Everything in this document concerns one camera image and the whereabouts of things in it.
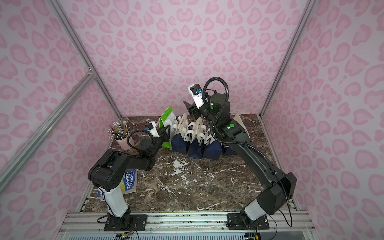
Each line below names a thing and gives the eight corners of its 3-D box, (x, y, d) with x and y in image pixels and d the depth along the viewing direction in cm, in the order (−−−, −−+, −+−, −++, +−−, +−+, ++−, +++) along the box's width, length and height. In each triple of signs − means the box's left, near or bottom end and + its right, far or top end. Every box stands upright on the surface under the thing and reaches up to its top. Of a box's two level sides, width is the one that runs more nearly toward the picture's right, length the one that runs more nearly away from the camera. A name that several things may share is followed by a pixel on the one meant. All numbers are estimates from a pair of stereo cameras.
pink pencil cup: (118, 151, 102) (105, 136, 88) (123, 137, 110) (112, 120, 96) (133, 151, 102) (123, 135, 88) (138, 137, 109) (129, 120, 96)
